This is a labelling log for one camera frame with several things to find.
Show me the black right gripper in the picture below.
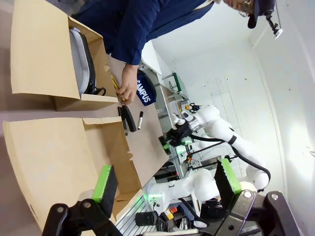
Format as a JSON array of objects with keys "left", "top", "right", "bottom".
[{"left": 158, "top": 122, "right": 191, "bottom": 155}]

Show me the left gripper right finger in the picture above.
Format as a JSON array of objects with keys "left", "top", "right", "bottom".
[{"left": 211, "top": 158, "right": 300, "bottom": 236}]

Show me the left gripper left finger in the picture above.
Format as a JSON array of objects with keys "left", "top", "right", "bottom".
[{"left": 41, "top": 164, "right": 124, "bottom": 236}]

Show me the yellow utility knife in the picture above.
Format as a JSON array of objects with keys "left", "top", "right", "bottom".
[{"left": 111, "top": 74, "right": 126, "bottom": 102}]

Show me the person's right forearm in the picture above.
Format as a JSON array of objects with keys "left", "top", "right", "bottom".
[{"left": 122, "top": 36, "right": 158, "bottom": 76}]

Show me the open cardboard box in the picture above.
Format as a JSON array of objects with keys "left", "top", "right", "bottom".
[{"left": 2, "top": 117, "right": 144, "bottom": 233}]

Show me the cardboard box holding white case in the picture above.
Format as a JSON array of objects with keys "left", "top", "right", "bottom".
[{"left": 10, "top": 0, "right": 119, "bottom": 112}]

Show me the person's right hand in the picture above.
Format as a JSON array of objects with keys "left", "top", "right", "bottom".
[{"left": 115, "top": 73, "right": 138, "bottom": 102}]

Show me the thin black pen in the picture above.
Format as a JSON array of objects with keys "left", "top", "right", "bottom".
[{"left": 117, "top": 106, "right": 128, "bottom": 136}]

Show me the black stapler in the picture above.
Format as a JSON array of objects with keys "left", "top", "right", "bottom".
[{"left": 121, "top": 105, "right": 137, "bottom": 133}]

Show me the orange black device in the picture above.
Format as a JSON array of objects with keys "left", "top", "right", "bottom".
[{"left": 184, "top": 103, "right": 205, "bottom": 114}]

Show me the black cylinder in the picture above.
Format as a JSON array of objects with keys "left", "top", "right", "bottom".
[{"left": 135, "top": 211, "right": 158, "bottom": 227}]

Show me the red emergency stop button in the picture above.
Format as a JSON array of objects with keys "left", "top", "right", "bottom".
[{"left": 166, "top": 206, "right": 178, "bottom": 220}]

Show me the person in blue coat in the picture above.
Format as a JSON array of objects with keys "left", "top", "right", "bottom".
[{"left": 71, "top": 0, "right": 217, "bottom": 66}]

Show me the person's head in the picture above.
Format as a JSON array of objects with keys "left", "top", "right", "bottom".
[{"left": 220, "top": 0, "right": 255, "bottom": 18}]

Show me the navy cap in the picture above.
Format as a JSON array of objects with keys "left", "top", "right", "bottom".
[{"left": 247, "top": 0, "right": 276, "bottom": 30}]

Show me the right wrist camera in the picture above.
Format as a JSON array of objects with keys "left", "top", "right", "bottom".
[{"left": 173, "top": 111, "right": 191, "bottom": 126}]

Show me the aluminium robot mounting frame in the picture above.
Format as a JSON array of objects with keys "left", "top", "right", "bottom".
[{"left": 115, "top": 157, "right": 197, "bottom": 236}]

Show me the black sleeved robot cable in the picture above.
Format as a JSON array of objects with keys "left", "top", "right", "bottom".
[{"left": 188, "top": 126, "right": 272, "bottom": 194}]

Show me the green metal frame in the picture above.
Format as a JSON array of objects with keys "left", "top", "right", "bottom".
[{"left": 161, "top": 72, "right": 189, "bottom": 100}]

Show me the head-mounted camera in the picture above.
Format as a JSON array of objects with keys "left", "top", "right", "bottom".
[{"left": 264, "top": 7, "right": 284, "bottom": 40}]

